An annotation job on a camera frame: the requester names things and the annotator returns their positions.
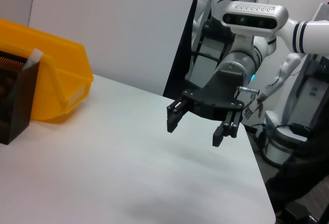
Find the right arm cable with plug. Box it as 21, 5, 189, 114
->
236, 85, 261, 110

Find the black mesh pen holder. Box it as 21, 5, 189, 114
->
0, 49, 41, 145

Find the black floor cable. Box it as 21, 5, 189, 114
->
245, 123, 275, 162

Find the grey equipment cabinet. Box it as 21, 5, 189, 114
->
287, 2, 329, 132

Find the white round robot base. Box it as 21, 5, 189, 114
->
263, 109, 309, 167

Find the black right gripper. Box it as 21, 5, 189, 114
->
166, 69, 245, 147

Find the right wrist camera housing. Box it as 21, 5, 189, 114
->
221, 2, 289, 53

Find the grey marker pen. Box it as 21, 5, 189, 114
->
24, 48, 44, 71

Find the yellow plastic bin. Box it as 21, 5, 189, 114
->
0, 17, 94, 124

